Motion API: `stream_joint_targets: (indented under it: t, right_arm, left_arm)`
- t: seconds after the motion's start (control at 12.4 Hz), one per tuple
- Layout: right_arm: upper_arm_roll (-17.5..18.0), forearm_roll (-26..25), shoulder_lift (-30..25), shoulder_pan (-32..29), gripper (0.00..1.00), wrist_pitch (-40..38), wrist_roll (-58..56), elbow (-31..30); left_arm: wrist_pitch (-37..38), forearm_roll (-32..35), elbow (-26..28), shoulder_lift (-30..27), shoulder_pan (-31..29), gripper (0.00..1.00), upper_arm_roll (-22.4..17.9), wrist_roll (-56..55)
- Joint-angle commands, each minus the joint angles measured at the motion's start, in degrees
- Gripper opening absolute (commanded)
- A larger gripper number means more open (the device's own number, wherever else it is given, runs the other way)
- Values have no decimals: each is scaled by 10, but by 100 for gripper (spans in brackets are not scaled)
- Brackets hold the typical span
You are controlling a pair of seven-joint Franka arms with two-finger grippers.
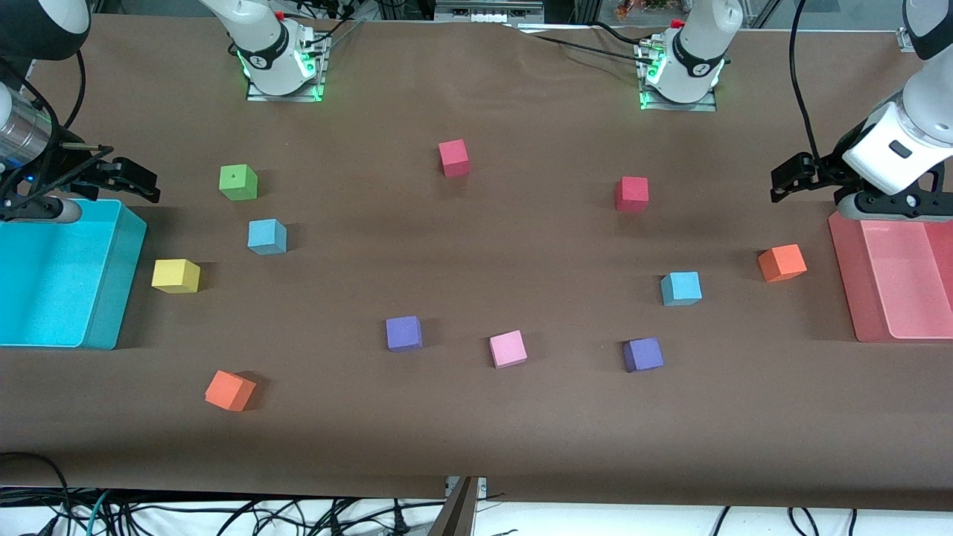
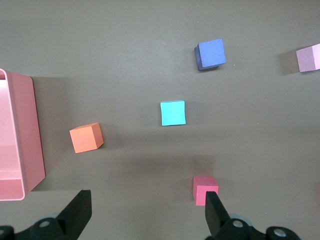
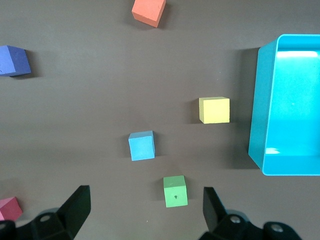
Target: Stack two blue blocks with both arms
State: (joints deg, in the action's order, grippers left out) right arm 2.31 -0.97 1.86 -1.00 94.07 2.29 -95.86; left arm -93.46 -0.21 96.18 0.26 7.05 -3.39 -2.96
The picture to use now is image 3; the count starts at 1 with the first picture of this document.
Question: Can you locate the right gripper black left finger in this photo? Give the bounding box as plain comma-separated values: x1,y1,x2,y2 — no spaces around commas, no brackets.
14,185,92,240

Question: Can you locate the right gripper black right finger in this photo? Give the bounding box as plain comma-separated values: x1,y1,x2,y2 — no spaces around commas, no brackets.
198,186,266,240

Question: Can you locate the light blue foam block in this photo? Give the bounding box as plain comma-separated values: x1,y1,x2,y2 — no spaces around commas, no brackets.
128,130,156,162

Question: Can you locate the green foam block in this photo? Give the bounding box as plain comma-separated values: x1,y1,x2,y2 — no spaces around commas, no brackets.
162,175,189,209

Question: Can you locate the red foam block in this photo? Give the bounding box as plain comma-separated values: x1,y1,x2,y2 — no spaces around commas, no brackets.
0,196,24,222

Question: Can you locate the brown table cloth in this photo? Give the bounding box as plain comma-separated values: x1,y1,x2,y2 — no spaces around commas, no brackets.
0,0,320,240

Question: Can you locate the yellow foam block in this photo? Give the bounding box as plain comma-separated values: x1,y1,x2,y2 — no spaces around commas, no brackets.
198,96,231,125

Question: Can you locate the cyan plastic bin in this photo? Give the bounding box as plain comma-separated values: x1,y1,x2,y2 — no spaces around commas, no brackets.
247,33,320,177

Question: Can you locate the purple foam block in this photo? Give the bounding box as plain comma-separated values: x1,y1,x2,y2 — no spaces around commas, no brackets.
0,45,32,77

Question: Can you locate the orange foam block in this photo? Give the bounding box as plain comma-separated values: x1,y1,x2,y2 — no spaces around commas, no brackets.
131,0,167,29

